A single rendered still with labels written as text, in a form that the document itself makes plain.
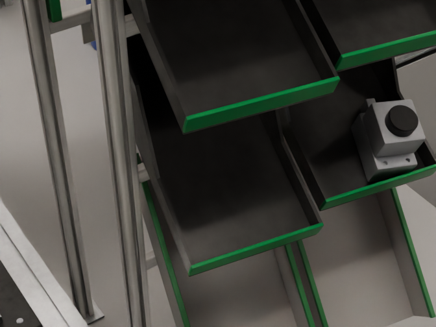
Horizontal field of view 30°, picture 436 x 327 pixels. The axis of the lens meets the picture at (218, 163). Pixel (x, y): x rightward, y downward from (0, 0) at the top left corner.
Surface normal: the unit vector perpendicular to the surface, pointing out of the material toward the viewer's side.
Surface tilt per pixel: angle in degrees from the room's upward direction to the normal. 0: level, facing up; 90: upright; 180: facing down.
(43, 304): 0
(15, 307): 0
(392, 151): 115
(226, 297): 45
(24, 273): 0
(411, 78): 90
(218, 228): 25
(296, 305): 90
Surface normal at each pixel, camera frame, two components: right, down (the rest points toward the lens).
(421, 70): 0.56, 0.53
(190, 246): 0.17, -0.45
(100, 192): 0.00, -0.77
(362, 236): 0.29, -0.13
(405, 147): 0.21, 0.89
